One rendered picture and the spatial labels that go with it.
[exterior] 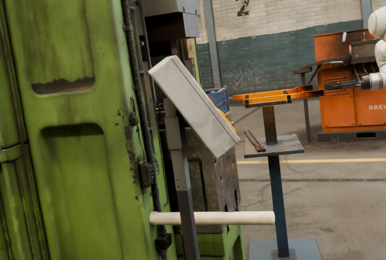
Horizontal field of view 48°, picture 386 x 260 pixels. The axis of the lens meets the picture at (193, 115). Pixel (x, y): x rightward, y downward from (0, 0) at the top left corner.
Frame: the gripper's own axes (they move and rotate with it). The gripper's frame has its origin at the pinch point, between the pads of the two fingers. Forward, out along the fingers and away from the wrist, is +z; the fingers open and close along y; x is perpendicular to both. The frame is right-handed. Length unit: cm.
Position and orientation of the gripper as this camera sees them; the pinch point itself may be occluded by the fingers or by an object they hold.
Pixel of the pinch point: (330, 86)
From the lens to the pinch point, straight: 250.3
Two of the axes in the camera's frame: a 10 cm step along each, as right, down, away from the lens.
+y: 1.5, -1.5, 9.8
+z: -9.8, 1.1, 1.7
